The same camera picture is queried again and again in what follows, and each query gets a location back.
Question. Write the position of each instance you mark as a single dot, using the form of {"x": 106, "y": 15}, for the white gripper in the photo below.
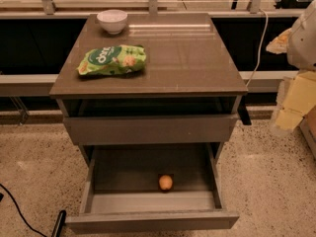
{"x": 303, "y": 43}

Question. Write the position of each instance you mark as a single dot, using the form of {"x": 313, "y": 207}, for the orange fruit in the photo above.
{"x": 165, "y": 183}

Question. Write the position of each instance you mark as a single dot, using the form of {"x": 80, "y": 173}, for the closed grey top drawer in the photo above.
{"x": 150, "y": 130}

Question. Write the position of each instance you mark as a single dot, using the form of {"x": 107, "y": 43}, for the grey drawer cabinet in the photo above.
{"x": 188, "y": 72}

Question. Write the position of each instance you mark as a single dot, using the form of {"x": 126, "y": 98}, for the open grey middle drawer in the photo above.
{"x": 122, "y": 192}

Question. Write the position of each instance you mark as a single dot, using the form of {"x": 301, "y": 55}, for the cardboard box at right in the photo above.
{"x": 308, "y": 128}

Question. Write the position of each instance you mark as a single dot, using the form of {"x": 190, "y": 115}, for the green chip bag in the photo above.
{"x": 113, "y": 60}

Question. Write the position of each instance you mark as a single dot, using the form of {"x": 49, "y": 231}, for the white ceramic bowl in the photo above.
{"x": 112, "y": 21}

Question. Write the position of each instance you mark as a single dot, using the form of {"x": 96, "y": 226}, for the black object on floor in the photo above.
{"x": 59, "y": 224}

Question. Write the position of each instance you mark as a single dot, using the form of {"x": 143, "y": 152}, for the grey metal railing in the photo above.
{"x": 40, "y": 85}

